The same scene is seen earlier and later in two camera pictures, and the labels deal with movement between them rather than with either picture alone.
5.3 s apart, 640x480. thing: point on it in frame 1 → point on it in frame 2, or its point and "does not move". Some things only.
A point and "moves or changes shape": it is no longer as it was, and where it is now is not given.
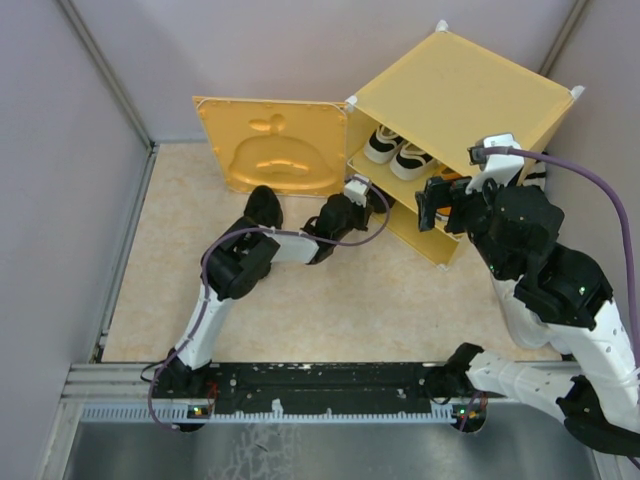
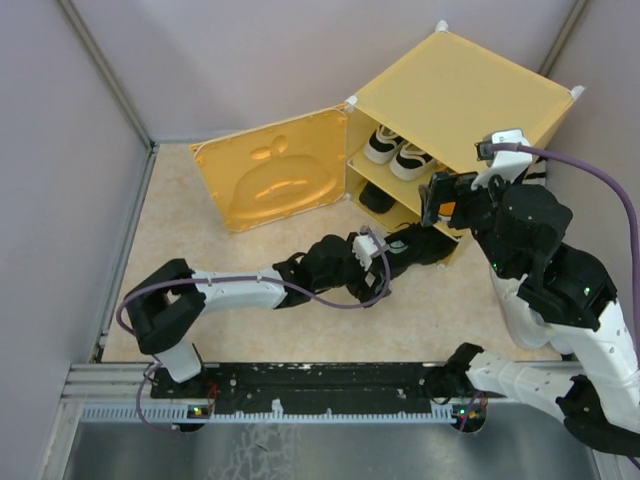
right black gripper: (439, 190) does not move
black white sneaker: (409, 162) does not move
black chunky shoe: (375, 200) does not move
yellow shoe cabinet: (419, 118) does not move
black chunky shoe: (263, 206) → (416, 245)
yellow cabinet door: (295, 147) moves or changes shape
